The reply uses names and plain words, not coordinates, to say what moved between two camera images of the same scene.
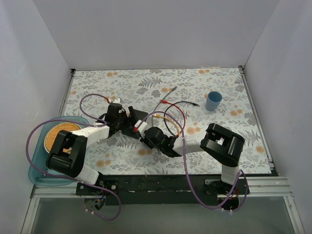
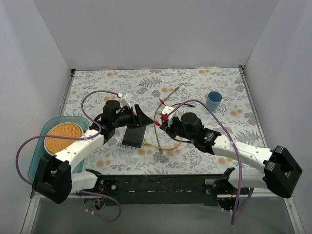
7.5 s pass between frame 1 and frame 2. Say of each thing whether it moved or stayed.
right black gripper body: moved
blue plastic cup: stayed
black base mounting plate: stayed
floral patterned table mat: stayed
